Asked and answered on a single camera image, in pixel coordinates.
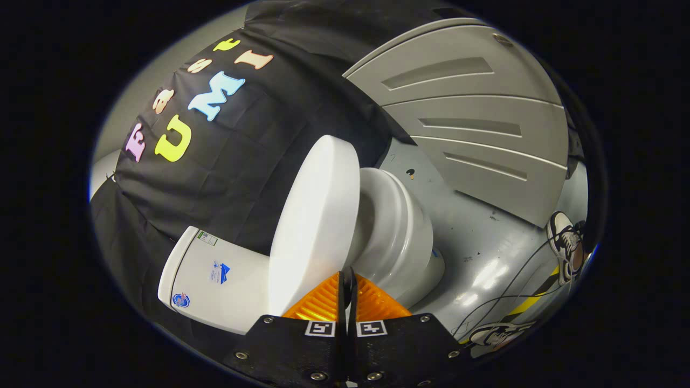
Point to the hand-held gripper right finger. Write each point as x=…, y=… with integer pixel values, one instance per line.
x=404, y=350

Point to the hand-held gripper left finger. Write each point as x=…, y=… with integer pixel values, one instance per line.
x=291, y=350

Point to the white toilet lid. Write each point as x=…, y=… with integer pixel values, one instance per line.
x=312, y=226

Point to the white ceramic toilet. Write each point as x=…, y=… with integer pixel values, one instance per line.
x=399, y=237

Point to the person's black and white shoe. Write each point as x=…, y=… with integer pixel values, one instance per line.
x=496, y=335
x=563, y=242

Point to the yellow and black floor tape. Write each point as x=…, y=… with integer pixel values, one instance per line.
x=531, y=300

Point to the black backdrop cloth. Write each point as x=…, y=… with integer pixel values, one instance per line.
x=242, y=161

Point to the grey grooved panel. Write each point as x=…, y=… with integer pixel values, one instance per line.
x=474, y=118

